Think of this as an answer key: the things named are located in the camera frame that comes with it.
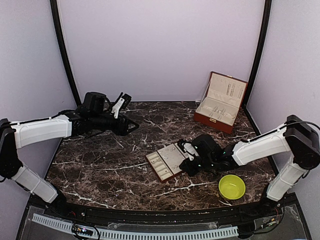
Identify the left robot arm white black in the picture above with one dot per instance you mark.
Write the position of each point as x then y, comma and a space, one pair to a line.
95, 113

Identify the left black frame post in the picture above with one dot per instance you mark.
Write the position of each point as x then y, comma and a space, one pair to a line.
63, 50

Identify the white slotted cable duct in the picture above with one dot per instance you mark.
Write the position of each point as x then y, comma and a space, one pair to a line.
121, 231

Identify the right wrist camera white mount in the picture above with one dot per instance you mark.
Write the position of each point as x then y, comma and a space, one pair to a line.
187, 147

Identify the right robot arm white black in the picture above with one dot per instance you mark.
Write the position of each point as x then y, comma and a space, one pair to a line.
295, 136

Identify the black frame post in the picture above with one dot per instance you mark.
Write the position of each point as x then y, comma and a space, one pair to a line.
258, 52
63, 50

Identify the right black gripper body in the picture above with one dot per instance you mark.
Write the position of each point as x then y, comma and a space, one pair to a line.
191, 171

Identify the red jewelry tray insert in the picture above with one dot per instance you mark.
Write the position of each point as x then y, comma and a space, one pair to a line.
166, 161

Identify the lime green bowl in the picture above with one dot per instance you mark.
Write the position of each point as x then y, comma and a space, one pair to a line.
231, 187

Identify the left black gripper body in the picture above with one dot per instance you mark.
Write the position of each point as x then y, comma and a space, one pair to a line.
118, 130

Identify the red jewelry box open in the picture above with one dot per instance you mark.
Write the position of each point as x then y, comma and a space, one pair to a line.
221, 102

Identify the right black frame post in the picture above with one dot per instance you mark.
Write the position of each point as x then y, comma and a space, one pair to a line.
258, 52

